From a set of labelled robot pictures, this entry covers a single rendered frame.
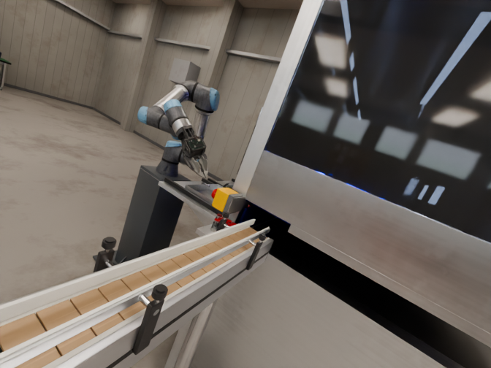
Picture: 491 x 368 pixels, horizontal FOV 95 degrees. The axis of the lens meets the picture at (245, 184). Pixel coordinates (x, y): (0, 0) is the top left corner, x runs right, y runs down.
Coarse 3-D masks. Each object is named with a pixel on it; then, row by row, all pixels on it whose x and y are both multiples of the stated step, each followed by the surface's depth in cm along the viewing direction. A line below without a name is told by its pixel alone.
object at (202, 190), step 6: (186, 186) 107; (192, 186) 112; (198, 186) 115; (204, 186) 120; (210, 186) 125; (216, 186) 129; (222, 186) 129; (192, 192) 105; (198, 192) 104; (204, 192) 117; (210, 192) 122; (204, 198) 102; (210, 198) 113
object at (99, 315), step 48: (192, 240) 53; (240, 240) 62; (48, 288) 29; (96, 288) 36; (144, 288) 35; (192, 288) 43; (0, 336) 26; (48, 336) 24; (96, 336) 30; (144, 336) 33
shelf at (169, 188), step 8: (160, 184) 108; (168, 184) 110; (184, 184) 119; (192, 184) 124; (200, 184) 129; (224, 184) 150; (232, 184) 158; (176, 192) 104; (184, 200) 101; (192, 200) 101; (200, 208) 97; (208, 216) 95; (216, 216) 94
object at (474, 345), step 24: (288, 240) 104; (312, 264) 89; (336, 264) 98; (360, 288) 85; (384, 288) 93; (384, 312) 76; (408, 312) 82; (432, 336) 72; (456, 336) 78; (456, 360) 65; (480, 360) 70
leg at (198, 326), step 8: (200, 312) 67; (208, 312) 67; (192, 320) 70; (200, 320) 68; (208, 320) 69; (192, 328) 69; (200, 328) 68; (192, 336) 69; (200, 336) 70; (184, 344) 71; (192, 344) 70; (184, 352) 71; (192, 352) 71; (176, 360) 74; (184, 360) 71; (192, 360) 73
